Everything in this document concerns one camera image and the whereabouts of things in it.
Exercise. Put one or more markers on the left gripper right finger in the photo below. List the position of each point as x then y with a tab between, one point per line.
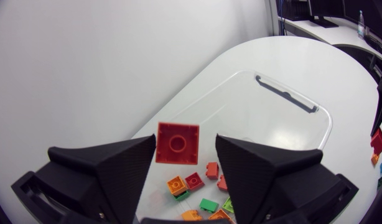
265	183

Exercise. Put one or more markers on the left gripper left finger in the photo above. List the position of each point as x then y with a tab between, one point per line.
110	177

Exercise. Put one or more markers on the red toy brick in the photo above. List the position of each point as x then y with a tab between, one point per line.
222	184
194	181
378	142
177	143
212	170

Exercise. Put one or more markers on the clear plastic container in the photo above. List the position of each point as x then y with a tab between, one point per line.
256	124

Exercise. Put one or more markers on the orange toy brick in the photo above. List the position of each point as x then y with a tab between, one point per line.
177	185
220	216
374	159
191	215

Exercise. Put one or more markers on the lime green toy brick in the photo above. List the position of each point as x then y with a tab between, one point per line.
228	205

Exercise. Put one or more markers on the dark green toy brick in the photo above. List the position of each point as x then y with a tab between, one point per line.
182	196

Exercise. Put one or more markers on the clear plastic bottle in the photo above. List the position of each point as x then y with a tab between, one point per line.
361	21

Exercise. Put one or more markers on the white desk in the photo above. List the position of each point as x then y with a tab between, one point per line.
334	34

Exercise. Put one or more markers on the black computer monitor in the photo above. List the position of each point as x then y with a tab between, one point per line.
326	9

